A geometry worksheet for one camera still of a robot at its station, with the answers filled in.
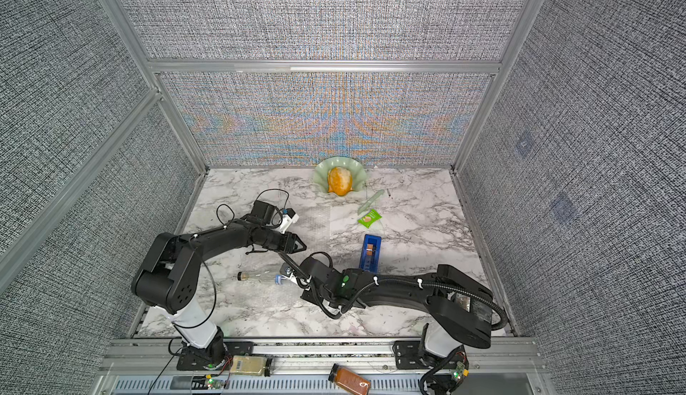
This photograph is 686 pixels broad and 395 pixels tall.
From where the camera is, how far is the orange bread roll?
3.46 feet

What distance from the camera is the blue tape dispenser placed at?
0.87m

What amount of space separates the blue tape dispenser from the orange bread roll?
0.23m
